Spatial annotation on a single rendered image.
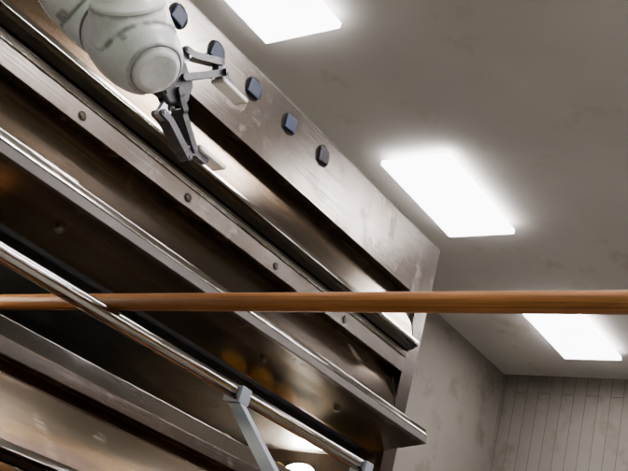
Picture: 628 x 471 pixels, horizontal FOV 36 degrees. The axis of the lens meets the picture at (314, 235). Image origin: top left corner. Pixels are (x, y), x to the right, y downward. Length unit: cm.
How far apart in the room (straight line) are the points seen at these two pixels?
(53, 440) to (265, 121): 104
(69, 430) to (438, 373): 844
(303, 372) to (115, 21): 143
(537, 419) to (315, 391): 887
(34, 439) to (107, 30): 102
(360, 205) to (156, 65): 174
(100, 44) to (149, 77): 8
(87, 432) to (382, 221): 128
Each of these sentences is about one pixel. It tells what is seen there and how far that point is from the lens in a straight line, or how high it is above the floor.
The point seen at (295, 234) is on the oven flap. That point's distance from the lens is 269.
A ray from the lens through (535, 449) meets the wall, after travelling 1135.
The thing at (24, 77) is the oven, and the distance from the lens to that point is 212.
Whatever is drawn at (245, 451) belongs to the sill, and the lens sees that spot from 256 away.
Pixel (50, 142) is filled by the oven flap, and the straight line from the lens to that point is 215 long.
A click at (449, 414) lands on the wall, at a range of 1066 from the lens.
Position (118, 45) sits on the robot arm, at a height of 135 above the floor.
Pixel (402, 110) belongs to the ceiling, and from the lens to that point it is 703.
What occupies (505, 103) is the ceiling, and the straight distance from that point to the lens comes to 673.
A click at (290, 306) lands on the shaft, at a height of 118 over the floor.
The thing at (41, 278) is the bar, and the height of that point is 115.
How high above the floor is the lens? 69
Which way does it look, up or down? 24 degrees up
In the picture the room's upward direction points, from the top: 16 degrees clockwise
